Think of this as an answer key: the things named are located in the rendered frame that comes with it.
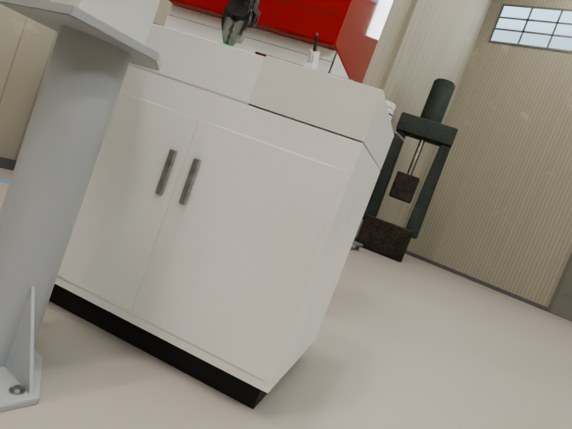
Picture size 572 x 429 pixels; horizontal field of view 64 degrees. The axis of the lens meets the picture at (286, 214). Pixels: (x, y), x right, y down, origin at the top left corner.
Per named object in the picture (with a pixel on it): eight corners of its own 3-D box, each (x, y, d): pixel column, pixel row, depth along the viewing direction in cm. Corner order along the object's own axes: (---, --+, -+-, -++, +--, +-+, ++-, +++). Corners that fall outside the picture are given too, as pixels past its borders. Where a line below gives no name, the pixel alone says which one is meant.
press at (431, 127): (362, 243, 893) (423, 85, 870) (413, 265, 836) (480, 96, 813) (343, 239, 822) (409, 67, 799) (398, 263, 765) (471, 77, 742)
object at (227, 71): (115, 63, 155) (128, 23, 154) (259, 111, 141) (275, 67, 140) (96, 53, 146) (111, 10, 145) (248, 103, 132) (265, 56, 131)
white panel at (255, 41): (145, 88, 216) (174, 6, 213) (303, 144, 194) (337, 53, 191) (142, 87, 213) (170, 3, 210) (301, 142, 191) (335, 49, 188)
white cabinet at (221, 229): (119, 268, 214) (178, 100, 208) (307, 358, 188) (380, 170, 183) (-1, 284, 152) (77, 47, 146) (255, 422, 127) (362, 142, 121)
